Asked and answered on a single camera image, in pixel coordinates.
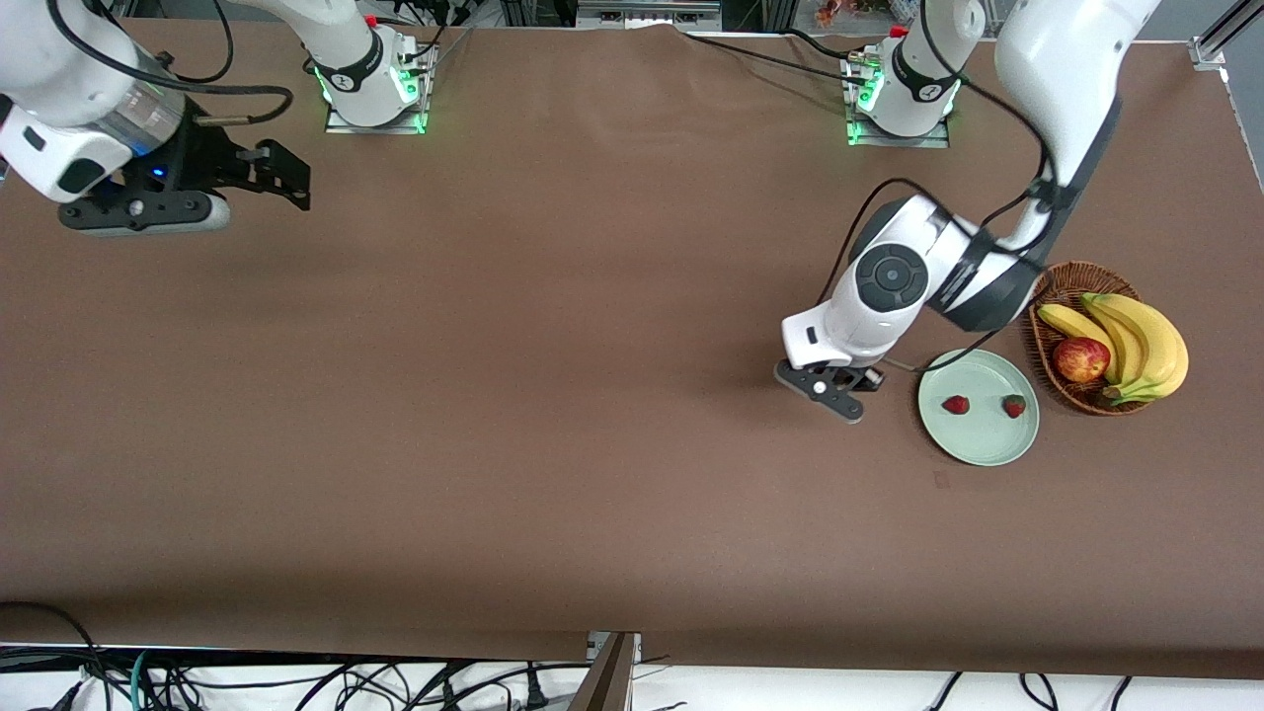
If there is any pale green round plate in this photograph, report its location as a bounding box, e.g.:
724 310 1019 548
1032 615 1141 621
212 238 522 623
916 349 1041 467

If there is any brown wicker basket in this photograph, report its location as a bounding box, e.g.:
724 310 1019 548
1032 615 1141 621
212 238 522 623
1028 262 1156 417

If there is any red apple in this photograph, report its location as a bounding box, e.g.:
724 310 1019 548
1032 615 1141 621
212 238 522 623
1052 337 1112 384

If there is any yellow banana bunch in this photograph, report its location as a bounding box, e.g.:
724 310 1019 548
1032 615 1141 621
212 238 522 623
1037 292 1190 406

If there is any brown table cover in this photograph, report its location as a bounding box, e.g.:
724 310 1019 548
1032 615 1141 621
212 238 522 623
0 18 1264 682

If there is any aluminium corner profile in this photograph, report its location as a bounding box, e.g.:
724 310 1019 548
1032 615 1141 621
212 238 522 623
1190 0 1264 72

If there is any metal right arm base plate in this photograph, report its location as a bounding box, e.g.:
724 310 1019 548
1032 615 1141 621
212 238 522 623
324 44 435 136

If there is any thin grey base cable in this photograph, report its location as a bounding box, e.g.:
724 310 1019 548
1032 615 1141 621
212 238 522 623
395 25 473 80

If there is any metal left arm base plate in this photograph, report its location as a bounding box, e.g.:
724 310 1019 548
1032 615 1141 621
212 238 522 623
844 54 954 149

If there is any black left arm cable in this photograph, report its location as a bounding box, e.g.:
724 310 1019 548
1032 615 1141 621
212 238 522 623
818 0 1063 376

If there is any long black base cable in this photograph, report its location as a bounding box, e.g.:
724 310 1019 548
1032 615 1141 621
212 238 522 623
681 30 875 88

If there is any short black base cable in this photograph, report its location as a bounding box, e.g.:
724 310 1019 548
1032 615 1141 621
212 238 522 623
780 28 865 62

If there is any brown wooden post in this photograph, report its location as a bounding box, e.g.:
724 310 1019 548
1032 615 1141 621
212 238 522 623
568 632 638 711

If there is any aluminium frame rail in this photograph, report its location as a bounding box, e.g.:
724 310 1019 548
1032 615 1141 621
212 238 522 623
578 0 722 31

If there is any thick black floor cable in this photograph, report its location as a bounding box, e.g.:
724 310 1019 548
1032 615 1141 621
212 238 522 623
0 600 112 711

